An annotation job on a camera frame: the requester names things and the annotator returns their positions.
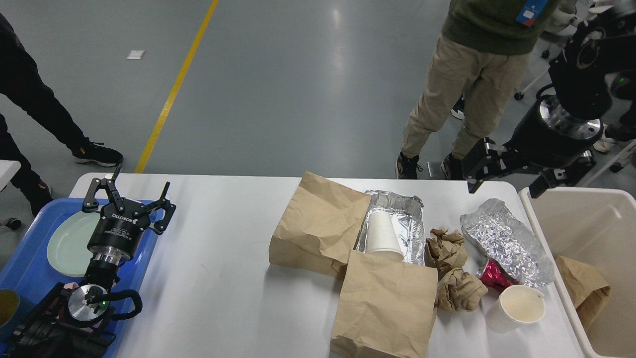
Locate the red foil wrapper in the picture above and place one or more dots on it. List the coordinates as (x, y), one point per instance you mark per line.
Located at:
(494, 276)

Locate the light green plate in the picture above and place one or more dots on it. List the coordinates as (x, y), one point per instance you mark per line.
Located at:
(67, 248)

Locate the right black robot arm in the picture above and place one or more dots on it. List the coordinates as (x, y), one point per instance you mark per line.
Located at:
(603, 45)

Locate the beige plastic bin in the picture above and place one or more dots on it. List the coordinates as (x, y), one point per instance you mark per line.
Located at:
(594, 226)

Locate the blue-grey mug yellow inside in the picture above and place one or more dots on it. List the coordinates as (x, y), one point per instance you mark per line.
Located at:
(14, 309)

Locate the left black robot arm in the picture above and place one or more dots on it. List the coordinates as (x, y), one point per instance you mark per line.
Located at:
(86, 322)

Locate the crumpled brown paper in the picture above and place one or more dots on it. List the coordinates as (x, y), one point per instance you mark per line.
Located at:
(444, 250)
(459, 290)

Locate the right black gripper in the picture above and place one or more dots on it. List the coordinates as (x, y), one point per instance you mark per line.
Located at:
(547, 137)

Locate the seated person at right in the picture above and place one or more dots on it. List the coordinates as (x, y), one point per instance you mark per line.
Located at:
(614, 133)

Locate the person in khaki trousers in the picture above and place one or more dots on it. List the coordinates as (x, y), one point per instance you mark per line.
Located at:
(481, 55)

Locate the brown bag in bin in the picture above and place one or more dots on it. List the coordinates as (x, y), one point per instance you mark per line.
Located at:
(587, 289)

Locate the white chair at right edge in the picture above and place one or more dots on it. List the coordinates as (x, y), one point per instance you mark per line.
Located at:
(624, 157)

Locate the upright white paper cup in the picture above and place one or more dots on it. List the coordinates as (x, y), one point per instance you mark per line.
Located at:
(517, 306)

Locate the brown paper bag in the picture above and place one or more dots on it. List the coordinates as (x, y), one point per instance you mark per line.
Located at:
(319, 227)
(386, 309)

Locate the crumpled aluminium foil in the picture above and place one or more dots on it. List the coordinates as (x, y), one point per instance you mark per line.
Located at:
(503, 239)

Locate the lower crumpled brown paper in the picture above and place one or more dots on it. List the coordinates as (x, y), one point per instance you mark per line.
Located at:
(459, 290)

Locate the right white office chair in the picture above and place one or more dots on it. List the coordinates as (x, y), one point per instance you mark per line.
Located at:
(566, 19)

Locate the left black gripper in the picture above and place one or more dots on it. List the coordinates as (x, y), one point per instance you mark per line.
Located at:
(119, 231)

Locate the person in black trousers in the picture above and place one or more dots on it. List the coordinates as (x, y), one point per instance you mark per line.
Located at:
(457, 110)

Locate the aluminium foil tray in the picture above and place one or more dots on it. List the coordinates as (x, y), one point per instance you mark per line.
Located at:
(406, 216)

